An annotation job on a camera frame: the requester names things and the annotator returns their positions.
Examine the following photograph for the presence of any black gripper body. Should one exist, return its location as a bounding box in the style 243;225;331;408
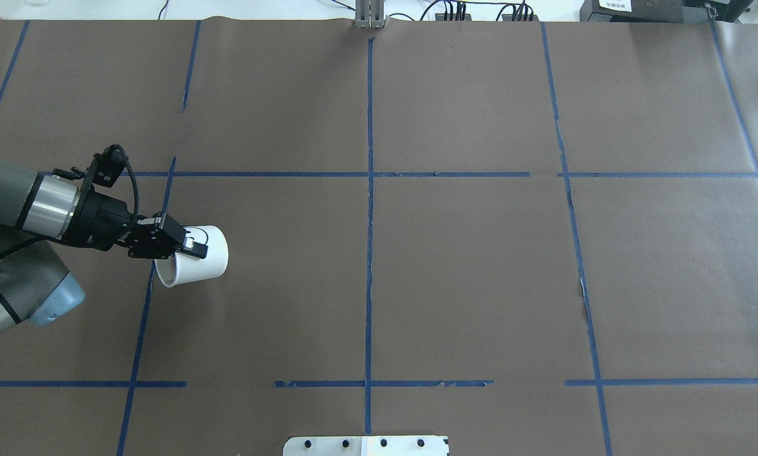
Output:
62;190;161;259

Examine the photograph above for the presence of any white smiley face mug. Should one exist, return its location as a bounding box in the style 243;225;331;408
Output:
154;225;229;288

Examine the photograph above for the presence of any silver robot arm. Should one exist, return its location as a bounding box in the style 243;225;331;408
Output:
0;144;229;334

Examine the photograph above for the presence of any far orange black hub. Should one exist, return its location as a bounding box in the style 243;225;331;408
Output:
427;1;472;22

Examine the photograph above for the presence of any orange black hub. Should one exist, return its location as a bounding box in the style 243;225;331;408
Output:
427;1;472;22
495;1;539;22

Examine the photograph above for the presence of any brown paper table cover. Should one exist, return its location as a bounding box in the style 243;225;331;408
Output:
0;17;758;455

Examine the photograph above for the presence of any near orange black hub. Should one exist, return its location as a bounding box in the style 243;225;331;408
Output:
495;1;539;22

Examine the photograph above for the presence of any black computer box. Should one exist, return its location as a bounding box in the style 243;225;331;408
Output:
578;1;719;23

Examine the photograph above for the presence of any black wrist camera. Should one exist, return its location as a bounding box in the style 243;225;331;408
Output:
67;144;130;188

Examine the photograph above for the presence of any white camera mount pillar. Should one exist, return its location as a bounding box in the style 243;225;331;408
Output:
282;435;450;455

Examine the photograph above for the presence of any aluminium frame post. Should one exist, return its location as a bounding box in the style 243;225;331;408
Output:
355;0;386;29

